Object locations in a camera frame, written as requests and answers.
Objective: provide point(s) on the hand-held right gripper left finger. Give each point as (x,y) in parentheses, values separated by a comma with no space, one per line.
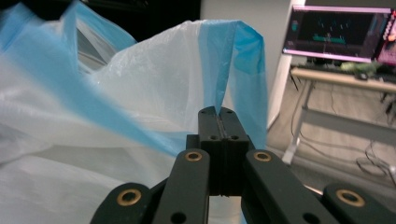
(210,146)

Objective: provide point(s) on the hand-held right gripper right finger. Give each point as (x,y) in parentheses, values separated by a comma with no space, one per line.
(235,146)

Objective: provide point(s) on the white plastic bag blue edge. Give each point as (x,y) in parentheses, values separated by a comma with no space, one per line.
(93,109)

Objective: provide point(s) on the black keyboard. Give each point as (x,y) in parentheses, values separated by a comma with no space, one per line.
(317,66)

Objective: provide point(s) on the dark curtain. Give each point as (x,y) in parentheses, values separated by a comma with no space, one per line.
(162,15)

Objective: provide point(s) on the black computer mouse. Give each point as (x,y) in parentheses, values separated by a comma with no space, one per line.
(362,75)

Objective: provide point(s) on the green soft object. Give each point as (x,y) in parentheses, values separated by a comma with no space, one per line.
(361,67)

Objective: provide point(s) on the wide computer monitor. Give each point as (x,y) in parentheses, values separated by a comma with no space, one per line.
(336,31)

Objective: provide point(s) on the computer monitor pink screen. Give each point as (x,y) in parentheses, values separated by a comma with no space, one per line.
(387,37)

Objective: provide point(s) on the white frame desk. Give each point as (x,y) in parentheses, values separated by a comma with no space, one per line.
(342,79)

